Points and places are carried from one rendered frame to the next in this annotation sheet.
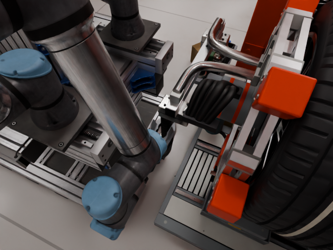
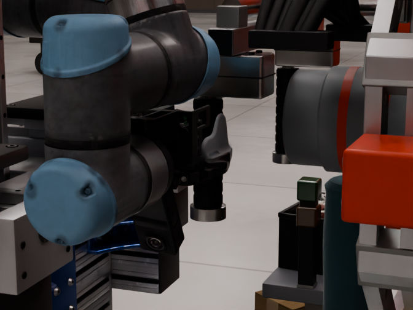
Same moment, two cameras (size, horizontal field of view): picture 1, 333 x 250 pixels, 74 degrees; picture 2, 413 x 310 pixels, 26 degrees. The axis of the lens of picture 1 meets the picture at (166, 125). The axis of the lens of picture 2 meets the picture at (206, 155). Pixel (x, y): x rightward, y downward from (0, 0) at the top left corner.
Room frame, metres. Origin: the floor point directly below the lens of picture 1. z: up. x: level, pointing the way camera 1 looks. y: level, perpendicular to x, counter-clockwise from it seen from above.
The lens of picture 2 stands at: (-0.66, 0.08, 1.05)
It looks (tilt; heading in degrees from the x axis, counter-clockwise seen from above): 12 degrees down; 356
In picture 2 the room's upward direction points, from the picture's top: straight up
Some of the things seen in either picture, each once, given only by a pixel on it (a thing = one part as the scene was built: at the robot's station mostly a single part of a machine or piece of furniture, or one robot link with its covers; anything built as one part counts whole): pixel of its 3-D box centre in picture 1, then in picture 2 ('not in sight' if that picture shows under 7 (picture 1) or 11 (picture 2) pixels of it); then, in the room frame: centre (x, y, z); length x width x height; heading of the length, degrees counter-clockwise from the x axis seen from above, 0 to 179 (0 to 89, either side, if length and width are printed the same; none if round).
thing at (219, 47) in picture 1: (240, 31); not in sight; (0.58, -0.22, 1.03); 0.19 x 0.18 x 0.11; 65
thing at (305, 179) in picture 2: (210, 56); (309, 189); (0.94, -0.23, 0.64); 0.04 x 0.04 x 0.04; 65
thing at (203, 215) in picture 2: (166, 125); (208, 154); (0.39, 0.00, 0.83); 0.04 x 0.04 x 0.16
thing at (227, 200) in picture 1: (227, 197); (389, 179); (0.15, -0.15, 0.85); 0.09 x 0.08 x 0.07; 155
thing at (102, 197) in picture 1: (111, 194); (98, 77); (0.13, 0.12, 0.95); 0.11 x 0.08 x 0.11; 146
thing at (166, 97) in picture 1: (176, 110); (232, 72); (0.38, -0.03, 0.93); 0.09 x 0.05 x 0.05; 65
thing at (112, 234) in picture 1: (114, 212); (88, 189); (0.12, 0.13, 0.85); 0.11 x 0.08 x 0.09; 155
